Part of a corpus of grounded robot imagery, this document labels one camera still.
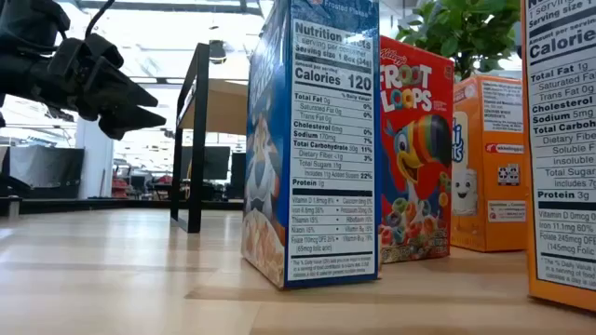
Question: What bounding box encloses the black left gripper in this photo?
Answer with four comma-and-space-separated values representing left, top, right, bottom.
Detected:
45, 39, 168, 141

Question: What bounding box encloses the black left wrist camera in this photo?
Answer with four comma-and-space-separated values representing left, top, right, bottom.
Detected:
85, 33, 125, 69

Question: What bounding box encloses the black ceiling spotlight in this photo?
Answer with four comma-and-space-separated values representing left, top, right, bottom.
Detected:
208, 39, 228, 65

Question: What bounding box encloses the black aluminium table frame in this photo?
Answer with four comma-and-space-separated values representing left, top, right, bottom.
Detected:
0, 197, 246, 216

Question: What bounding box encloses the grey covered cabinet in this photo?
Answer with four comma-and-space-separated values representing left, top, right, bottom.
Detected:
7, 145, 86, 200

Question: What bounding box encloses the orange Mini Wheats cereal box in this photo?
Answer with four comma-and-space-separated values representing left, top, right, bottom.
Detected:
520, 0, 596, 312
450, 74, 531, 253

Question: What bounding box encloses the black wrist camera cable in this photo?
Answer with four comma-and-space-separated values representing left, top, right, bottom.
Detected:
85, 0, 116, 39

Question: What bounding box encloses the red Froot Loops cereal box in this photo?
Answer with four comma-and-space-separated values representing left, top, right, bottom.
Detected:
379, 35, 455, 265

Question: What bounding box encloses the green plant in white pot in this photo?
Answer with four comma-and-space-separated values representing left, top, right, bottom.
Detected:
394, 0, 522, 81

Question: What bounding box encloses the black computer monitor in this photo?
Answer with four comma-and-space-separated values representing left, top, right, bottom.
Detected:
180, 145, 232, 181

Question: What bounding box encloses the wooden shelf with black frame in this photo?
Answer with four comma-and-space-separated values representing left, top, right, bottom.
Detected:
169, 42, 251, 234

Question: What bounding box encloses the blue Frosted Flakes cereal box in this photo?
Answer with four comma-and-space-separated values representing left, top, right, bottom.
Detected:
240, 0, 382, 290

